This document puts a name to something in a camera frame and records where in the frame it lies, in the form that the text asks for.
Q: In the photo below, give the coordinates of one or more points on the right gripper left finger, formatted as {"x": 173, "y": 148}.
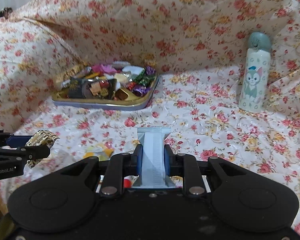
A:
{"x": 120, "y": 166}

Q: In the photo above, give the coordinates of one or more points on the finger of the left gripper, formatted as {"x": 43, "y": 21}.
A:
{"x": 26, "y": 152}
{"x": 18, "y": 140}

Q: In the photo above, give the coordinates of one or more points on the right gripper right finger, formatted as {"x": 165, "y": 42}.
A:
{"x": 186, "y": 167}

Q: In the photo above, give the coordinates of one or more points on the red white hawthorn snack packet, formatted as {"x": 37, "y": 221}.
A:
{"x": 128, "y": 181}

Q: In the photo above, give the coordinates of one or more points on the brown gold patterned snack packet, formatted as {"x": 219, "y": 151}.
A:
{"x": 41, "y": 142}

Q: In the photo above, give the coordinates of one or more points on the yellow grey snack packet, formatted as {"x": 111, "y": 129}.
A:
{"x": 103, "y": 153}

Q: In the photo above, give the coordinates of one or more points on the grey white wafer packet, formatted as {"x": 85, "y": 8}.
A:
{"x": 151, "y": 167}

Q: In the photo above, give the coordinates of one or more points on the black biscuit packet in tray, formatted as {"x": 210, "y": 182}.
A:
{"x": 92, "y": 88}

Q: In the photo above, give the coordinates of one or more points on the purple foil candy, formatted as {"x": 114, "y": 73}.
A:
{"x": 140, "y": 90}

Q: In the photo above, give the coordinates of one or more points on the green foil candy in tray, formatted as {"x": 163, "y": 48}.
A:
{"x": 146, "y": 77}

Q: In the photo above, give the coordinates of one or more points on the gold blue snack tray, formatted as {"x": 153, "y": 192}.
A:
{"x": 123, "y": 99}

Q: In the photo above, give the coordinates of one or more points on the white cat print bottle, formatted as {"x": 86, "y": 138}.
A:
{"x": 256, "y": 73}

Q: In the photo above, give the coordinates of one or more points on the pink candy wrapper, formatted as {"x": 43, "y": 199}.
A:
{"x": 103, "y": 69}

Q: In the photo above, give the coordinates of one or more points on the floral sofa cover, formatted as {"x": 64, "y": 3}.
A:
{"x": 199, "y": 47}

